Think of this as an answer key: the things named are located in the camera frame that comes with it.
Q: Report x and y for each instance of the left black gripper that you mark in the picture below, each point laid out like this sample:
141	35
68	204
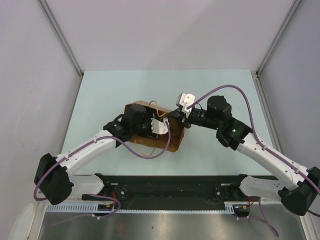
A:
149	114

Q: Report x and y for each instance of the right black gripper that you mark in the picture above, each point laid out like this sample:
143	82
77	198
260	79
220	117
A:
181	115

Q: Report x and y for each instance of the brown paper bag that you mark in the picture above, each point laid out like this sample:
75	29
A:
148	146

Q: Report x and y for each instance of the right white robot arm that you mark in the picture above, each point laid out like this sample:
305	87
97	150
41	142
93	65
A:
295	185

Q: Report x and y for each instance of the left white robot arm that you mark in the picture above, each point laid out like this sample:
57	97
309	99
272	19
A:
55	178

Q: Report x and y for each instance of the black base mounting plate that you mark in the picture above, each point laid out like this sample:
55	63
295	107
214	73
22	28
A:
170	193

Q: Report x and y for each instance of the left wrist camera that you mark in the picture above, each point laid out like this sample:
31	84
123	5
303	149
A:
160	127

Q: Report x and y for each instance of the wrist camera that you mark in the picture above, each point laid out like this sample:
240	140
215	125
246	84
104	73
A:
160	127
185	101

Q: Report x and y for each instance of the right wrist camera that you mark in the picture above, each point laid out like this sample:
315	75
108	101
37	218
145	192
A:
185	101

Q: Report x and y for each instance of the white slotted cable duct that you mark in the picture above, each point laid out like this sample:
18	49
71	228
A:
99	208

